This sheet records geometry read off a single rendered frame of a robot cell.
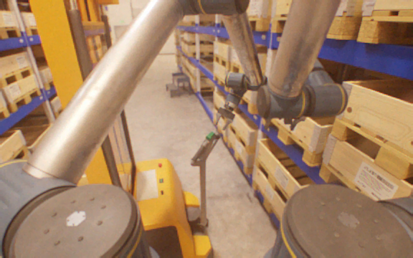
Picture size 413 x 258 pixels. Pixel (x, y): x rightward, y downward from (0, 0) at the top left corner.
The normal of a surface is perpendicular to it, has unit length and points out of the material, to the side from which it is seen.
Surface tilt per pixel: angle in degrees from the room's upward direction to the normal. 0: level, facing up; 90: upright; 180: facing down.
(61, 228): 0
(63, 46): 90
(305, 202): 6
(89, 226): 0
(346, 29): 90
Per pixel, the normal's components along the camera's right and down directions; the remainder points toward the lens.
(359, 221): 0.00, -0.88
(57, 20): 0.23, 0.45
